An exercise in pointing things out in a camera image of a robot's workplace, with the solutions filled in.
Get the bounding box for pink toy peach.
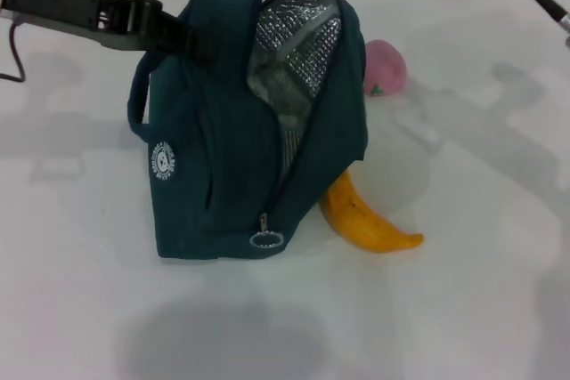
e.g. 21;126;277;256
362;39;407;99

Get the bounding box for dark teal insulated lunch bag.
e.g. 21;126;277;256
126;0;371;261

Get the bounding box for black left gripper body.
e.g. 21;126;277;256
2;0;164;50

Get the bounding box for yellow banana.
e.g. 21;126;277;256
319;170;424;253

